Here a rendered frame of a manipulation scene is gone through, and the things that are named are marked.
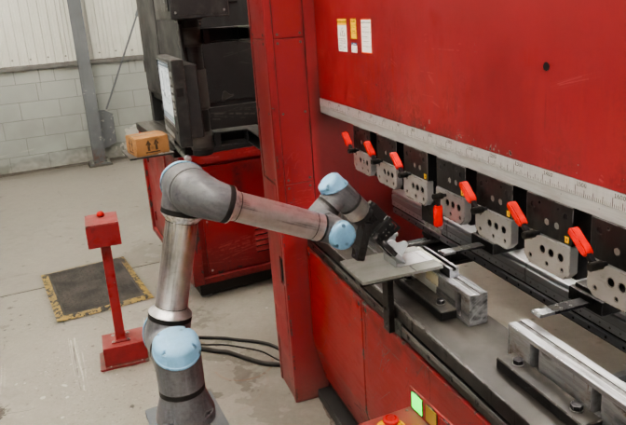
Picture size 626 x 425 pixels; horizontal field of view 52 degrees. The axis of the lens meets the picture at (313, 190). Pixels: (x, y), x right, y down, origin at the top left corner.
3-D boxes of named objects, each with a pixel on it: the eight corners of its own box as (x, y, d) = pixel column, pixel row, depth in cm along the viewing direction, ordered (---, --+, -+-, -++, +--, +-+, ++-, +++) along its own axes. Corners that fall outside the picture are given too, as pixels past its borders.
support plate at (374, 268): (339, 264, 201) (339, 261, 201) (415, 248, 209) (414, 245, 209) (362, 285, 185) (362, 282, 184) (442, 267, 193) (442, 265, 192)
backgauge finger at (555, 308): (520, 309, 165) (520, 292, 164) (601, 289, 173) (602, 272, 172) (551, 330, 154) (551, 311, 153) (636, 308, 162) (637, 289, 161)
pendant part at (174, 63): (165, 131, 305) (155, 54, 295) (190, 128, 309) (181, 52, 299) (181, 148, 265) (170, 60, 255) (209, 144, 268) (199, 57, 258)
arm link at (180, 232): (147, 373, 165) (172, 166, 155) (138, 348, 178) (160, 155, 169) (193, 371, 170) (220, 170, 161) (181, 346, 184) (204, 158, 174)
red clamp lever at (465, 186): (458, 180, 164) (475, 212, 158) (472, 178, 165) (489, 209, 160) (455, 185, 165) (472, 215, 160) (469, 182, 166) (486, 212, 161)
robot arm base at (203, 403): (163, 444, 156) (157, 408, 153) (151, 410, 170) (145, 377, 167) (223, 423, 162) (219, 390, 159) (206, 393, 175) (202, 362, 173)
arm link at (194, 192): (188, 172, 146) (365, 220, 168) (178, 163, 156) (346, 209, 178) (173, 220, 147) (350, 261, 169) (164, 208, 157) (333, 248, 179)
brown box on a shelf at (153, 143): (121, 152, 395) (118, 131, 391) (163, 145, 405) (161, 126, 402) (129, 160, 369) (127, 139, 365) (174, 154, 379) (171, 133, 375)
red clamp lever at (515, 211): (506, 200, 145) (526, 237, 140) (522, 198, 147) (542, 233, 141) (503, 205, 147) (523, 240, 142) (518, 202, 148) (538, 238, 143)
